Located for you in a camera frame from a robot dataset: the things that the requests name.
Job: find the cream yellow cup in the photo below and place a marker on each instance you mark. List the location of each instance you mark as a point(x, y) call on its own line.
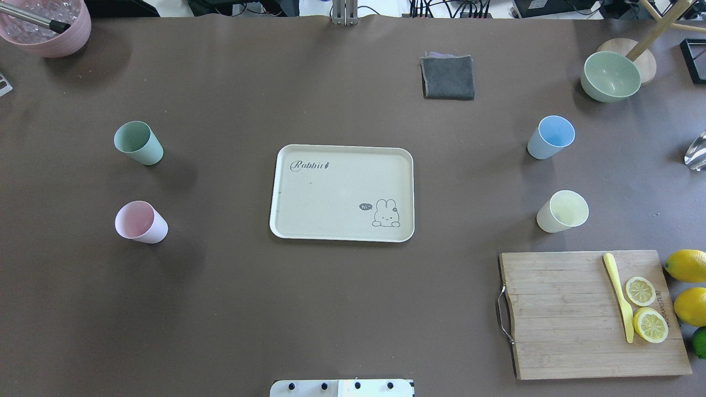
point(565, 209)

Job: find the wooden cutting board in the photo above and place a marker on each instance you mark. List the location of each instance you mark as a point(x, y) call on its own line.
point(565, 322)

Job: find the green bowl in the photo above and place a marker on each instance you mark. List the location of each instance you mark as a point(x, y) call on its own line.
point(609, 77)

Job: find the white pillar base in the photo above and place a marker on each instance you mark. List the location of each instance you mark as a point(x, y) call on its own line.
point(343, 387)

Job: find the grey folded cloth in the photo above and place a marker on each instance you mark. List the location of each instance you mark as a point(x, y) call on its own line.
point(448, 77)

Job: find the pink bowl with ice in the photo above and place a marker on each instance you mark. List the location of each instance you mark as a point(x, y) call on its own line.
point(42, 42)

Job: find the metal scoop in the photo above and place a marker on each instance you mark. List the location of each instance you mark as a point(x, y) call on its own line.
point(694, 158)

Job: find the lemon slice far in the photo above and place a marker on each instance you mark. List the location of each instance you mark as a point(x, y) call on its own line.
point(640, 291)

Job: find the whole lemon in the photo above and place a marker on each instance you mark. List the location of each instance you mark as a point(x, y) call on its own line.
point(689, 306)
point(686, 265)

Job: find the metal muddler tube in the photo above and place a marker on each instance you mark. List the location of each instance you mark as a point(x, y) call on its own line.
point(35, 19)

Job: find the cream rabbit tray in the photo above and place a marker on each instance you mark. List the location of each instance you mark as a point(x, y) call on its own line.
point(343, 193)

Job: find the pink cup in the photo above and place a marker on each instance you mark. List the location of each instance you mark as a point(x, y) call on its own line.
point(139, 221)

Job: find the wooden cup stand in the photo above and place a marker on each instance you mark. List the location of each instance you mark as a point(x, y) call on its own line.
point(638, 52)

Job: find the green cup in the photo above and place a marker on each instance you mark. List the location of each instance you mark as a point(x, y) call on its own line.
point(136, 140)

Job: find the green lime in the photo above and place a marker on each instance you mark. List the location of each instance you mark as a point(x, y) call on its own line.
point(698, 342)

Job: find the blue cup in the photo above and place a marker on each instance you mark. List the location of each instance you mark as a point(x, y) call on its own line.
point(552, 134)

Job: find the lemon slice near handle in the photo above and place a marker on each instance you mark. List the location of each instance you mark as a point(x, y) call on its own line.
point(650, 325)

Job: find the aluminium frame post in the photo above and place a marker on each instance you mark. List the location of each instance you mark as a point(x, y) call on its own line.
point(345, 12)

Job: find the yellow plastic knife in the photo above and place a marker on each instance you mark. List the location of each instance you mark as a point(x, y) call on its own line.
point(624, 307)

